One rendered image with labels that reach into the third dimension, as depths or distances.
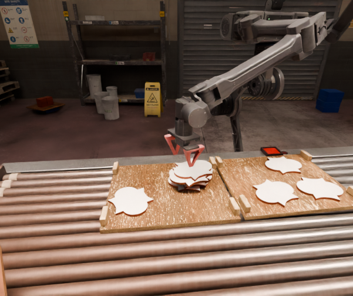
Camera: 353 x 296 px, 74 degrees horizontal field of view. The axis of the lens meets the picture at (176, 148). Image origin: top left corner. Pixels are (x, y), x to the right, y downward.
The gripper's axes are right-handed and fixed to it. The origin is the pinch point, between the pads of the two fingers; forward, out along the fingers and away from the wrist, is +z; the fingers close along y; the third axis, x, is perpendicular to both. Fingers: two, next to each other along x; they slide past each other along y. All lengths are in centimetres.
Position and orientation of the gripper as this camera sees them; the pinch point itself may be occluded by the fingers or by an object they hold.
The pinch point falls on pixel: (182, 158)
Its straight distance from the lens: 78.9
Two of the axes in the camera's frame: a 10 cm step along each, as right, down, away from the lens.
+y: 5.2, 3.8, -7.7
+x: 8.5, -2.1, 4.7
